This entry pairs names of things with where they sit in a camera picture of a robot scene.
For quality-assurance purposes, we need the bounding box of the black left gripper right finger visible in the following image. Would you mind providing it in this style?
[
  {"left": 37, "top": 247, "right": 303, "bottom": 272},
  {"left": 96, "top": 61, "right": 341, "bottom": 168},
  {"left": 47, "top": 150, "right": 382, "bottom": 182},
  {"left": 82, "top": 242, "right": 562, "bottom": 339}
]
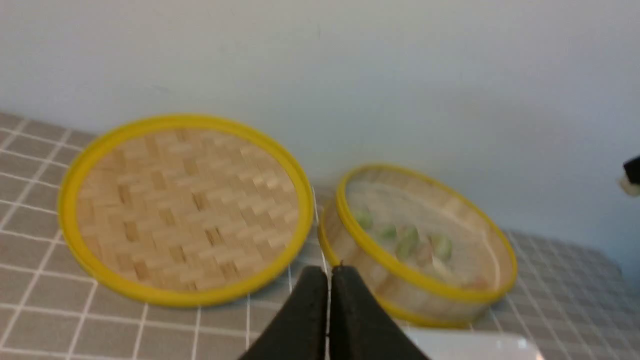
[{"left": 330, "top": 265, "right": 428, "bottom": 360}]

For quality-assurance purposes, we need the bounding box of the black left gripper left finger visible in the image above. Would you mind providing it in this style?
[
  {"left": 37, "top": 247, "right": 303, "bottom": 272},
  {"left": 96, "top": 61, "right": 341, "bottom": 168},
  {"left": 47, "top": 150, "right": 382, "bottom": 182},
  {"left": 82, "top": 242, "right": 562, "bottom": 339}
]
[{"left": 241, "top": 266, "right": 329, "bottom": 360}]

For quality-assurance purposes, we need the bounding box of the white square plate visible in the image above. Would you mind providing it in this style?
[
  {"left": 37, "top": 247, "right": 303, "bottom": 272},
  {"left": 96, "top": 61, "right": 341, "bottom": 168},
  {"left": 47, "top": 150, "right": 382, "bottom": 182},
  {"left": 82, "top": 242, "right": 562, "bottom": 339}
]
[{"left": 403, "top": 327, "right": 544, "bottom": 360}]

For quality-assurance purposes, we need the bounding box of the green dumpling centre left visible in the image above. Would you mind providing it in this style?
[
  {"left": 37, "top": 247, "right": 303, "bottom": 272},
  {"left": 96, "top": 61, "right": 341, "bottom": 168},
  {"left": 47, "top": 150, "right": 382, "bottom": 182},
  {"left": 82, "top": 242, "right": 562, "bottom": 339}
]
[{"left": 377, "top": 224, "right": 398, "bottom": 241}]

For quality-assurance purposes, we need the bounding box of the green dumpling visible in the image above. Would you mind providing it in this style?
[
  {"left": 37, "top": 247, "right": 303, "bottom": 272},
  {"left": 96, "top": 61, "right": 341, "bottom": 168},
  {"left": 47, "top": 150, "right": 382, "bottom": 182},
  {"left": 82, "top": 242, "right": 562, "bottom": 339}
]
[
  {"left": 394, "top": 226, "right": 420, "bottom": 262},
  {"left": 353, "top": 209, "right": 374, "bottom": 231},
  {"left": 377, "top": 224, "right": 398, "bottom": 241},
  {"left": 429, "top": 234, "right": 453, "bottom": 262}
]

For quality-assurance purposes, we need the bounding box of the bamboo steamer basket yellow rim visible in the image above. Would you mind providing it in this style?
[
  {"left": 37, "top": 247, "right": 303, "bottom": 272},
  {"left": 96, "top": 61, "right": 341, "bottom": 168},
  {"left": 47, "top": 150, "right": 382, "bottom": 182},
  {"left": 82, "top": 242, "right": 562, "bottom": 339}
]
[{"left": 318, "top": 164, "right": 518, "bottom": 328}]

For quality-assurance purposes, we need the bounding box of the green dumpling front left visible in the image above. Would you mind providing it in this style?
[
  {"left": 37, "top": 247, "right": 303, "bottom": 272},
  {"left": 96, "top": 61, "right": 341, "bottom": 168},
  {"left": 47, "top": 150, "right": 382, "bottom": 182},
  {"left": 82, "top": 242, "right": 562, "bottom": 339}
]
[{"left": 353, "top": 209, "right": 374, "bottom": 231}]

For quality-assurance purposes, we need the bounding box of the green dumpling right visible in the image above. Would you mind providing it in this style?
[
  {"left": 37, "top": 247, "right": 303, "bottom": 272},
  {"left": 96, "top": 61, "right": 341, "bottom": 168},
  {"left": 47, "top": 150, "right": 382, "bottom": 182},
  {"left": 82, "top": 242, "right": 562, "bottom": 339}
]
[{"left": 429, "top": 234, "right": 453, "bottom": 262}]

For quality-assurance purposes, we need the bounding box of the bamboo steamer lid yellow rim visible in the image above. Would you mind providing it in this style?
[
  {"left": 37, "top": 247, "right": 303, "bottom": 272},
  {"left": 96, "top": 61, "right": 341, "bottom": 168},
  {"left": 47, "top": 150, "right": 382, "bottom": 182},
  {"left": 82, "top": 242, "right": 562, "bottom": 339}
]
[{"left": 57, "top": 113, "right": 314, "bottom": 308}]

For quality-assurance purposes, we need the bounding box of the grey checked tablecloth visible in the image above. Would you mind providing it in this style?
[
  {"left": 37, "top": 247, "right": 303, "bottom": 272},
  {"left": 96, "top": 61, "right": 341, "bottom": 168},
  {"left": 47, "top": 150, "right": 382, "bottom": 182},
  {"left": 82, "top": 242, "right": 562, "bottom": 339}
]
[{"left": 0, "top": 113, "right": 639, "bottom": 360}]

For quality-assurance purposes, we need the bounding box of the black object at right edge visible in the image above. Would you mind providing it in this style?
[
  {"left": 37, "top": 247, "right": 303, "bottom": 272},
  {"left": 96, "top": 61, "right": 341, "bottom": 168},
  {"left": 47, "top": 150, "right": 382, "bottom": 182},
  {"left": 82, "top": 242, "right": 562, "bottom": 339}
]
[{"left": 618, "top": 155, "right": 640, "bottom": 198}]

